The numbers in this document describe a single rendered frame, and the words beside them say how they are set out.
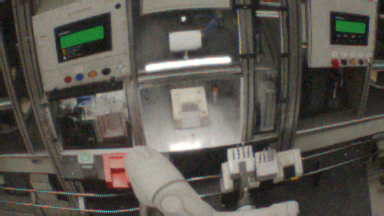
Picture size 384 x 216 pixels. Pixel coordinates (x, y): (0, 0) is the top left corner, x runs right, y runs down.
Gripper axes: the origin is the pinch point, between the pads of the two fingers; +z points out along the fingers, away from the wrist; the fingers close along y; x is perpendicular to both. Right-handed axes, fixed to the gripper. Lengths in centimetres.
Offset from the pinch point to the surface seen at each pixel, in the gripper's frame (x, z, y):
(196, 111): 14.5, 36.6, -5.5
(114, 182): 52, 2, -4
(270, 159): -13.3, 5.9, -3.4
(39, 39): 77, 19, 72
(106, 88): 47, 14, 40
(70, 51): 62, 16, 62
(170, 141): 26.0, 23.1, -5.8
